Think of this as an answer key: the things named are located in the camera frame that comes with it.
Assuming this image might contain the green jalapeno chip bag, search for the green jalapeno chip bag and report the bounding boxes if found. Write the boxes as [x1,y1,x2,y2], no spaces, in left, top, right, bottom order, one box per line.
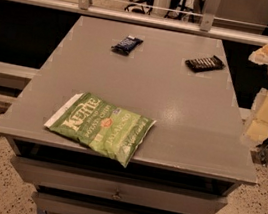
[44,92,155,167]

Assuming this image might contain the dark blue snack bar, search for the dark blue snack bar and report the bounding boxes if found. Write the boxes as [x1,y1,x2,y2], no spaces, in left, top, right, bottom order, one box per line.
[111,35,143,56]

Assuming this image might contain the grey drawer cabinet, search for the grey drawer cabinet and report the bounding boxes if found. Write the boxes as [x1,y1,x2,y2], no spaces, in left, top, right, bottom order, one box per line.
[0,16,256,214]

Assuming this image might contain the black rxbar chocolate bar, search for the black rxbar chocolate bar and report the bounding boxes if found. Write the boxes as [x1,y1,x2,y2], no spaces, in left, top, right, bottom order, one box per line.
[185,56,225,73]

